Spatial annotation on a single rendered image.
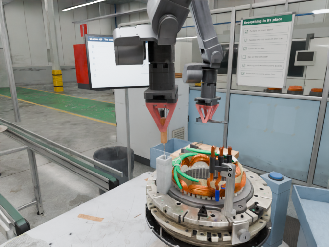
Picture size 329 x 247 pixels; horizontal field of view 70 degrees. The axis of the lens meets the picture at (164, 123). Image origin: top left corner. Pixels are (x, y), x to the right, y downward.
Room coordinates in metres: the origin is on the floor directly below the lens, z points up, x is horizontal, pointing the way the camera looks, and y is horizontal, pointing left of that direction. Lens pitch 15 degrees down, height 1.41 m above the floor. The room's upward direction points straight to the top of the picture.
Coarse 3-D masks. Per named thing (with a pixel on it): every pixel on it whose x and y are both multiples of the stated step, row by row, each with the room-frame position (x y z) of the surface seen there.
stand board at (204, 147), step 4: (204, 144) 0.96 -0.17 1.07; (204, 148) 0.90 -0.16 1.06; (208, 148) 0.90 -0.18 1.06; (224, 148) 0.90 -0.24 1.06; (176, 152) 0.86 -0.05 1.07; (224, 152) 0.86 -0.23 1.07; (232, 152) 0.86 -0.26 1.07; (236, 152) 0.86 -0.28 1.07; (172, 156) 0.83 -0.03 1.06; (176, 156) 0.82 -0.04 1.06; (236, 156) 0.85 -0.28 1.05; (172, 160) 0.83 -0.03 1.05
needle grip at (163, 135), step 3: (162, 117) 0.54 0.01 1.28; (165, 117) 0.54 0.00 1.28; (162, 120) 0.52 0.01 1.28; (162, 123) 0.52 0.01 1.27; (162, 132) 0.53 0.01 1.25; (165, 132) 0.53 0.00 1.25; (162, 135) 0.53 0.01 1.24; (165, 135) 0.53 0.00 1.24; (162, 138) 0.53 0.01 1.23; (165, 138) 0.53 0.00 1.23; (162, 141) 0.53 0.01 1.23; (165, 141) 0.53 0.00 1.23
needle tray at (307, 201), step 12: (300, 192) 0.61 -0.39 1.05; (312, 192) 0.60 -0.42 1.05; (324, 192) 0.59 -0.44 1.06; (300, 204) 0.52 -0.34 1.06; (312, 204) 0.58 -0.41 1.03; (324, 204) 0.58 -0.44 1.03; (300, 216) 0.51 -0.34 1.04; (312, 216) 0.53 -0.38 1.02; (324, 216) 0.53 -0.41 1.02; (300, 228) 0.54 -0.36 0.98; (312, 228) 0.48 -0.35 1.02; (324, 228) 0.48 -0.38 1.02; (300, 240) 0.52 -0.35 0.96; (312, 240) 0.41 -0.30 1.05; (324, 240) 0.44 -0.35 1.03
